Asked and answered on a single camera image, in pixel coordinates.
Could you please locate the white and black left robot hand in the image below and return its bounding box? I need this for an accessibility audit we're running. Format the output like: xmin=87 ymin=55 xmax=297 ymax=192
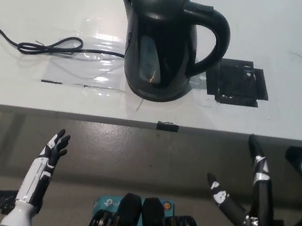
xmin=14 ymin=122 xmax=73 ymax=212

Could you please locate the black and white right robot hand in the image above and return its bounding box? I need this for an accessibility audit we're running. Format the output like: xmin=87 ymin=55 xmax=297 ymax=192
xmin=198 ymin=127 xmax=301 ymax=226

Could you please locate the black electric kettle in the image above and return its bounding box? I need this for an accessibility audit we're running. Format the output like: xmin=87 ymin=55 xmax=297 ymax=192
xmin=104 ymin=0 xmax=237 ymax=111

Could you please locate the black round kettle base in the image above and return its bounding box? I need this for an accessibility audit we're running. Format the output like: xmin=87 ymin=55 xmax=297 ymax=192
xmin=124 ymin=80 xmax=189 ymax=107

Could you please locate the black floor plate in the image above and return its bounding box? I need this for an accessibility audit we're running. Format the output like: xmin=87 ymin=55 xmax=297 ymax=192
xmin=0 ymin=189 xmax=20 ymax=218

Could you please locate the teal router box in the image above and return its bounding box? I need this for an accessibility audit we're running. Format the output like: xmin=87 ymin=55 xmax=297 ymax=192
xmin=90 ymin=187 xmax=177 ymax=226

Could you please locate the black tape square patch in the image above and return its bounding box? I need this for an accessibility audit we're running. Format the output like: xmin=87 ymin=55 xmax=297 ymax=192
xmin=201 ymin=53 xmax=275 ymax=112

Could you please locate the clear plastic tape sheet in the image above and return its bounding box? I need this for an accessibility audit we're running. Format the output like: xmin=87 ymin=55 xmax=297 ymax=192
xmin=39 ymin=10 xmax=139 ymax=97

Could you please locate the black power cord with plug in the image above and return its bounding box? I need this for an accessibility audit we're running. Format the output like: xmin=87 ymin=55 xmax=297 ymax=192
xmin=0 ymin=18 xmax=130 ymax=72

